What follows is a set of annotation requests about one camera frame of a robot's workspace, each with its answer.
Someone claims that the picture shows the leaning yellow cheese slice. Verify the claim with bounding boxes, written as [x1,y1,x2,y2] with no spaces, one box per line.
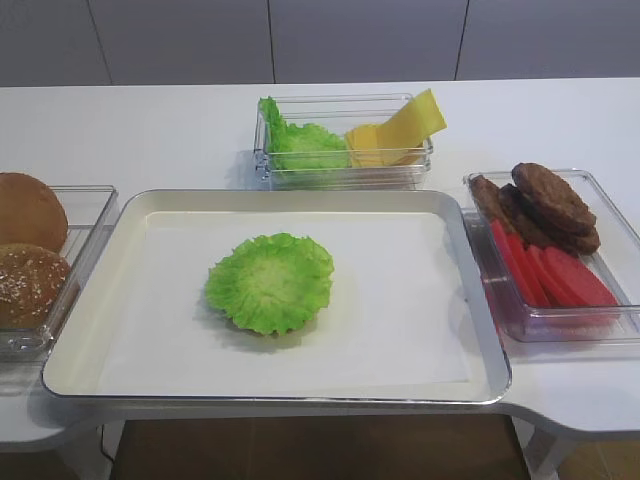
[375,89,447,149]

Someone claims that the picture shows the clear lettuce cheese container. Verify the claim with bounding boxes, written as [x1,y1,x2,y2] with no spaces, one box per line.
[253,93,433,190]

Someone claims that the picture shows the white metal serving tray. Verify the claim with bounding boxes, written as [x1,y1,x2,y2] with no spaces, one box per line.
[42,190,511,408]

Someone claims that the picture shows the white paper tray liner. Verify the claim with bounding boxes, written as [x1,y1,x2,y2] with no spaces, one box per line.
[99,213,468,396]

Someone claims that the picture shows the green lettuce leaf on tray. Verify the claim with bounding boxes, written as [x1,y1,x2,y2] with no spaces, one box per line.
[205,233,334,335]

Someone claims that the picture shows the top brown meat patty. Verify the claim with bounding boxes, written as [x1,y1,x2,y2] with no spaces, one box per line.
[511,163,596,235]

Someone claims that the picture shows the sesame bun top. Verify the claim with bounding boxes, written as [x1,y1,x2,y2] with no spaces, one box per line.
[1,243,70,329]

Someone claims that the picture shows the brown meat patty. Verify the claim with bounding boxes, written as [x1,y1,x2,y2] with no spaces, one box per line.
[498,184,601,256]
[470,175,518,234]
[511,163,596,235]

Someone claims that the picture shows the red tomato slices stack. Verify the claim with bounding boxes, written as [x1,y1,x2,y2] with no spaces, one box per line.
[490,220,559,307]

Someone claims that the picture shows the clear plastic bun container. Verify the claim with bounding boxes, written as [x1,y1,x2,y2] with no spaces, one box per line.
[1,185,119,360]

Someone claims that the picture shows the plain brown bun half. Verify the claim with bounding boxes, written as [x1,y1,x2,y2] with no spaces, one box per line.
[1,172,68,253]

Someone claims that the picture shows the left brown meat patty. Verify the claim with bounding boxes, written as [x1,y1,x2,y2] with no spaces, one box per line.
[470,175,518,234]

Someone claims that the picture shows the clear patty tomato container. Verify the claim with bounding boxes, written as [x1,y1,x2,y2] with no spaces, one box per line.
[464,170,639,342]

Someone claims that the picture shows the lower brown meat patty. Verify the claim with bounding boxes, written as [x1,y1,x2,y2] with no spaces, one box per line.
[498,184,601,256]

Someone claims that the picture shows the flat yellow cheese slices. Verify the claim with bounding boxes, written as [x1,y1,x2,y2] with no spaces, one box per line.
[345,124,423,168]

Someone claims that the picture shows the red tomato slice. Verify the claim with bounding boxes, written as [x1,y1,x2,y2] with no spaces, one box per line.
[542,247,618,307]

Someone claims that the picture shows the white table leg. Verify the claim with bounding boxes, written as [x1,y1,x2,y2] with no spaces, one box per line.
[522,429,577,480]

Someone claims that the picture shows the green lettuce leaves in container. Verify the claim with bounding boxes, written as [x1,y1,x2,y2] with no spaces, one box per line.
[259,97,350,170]

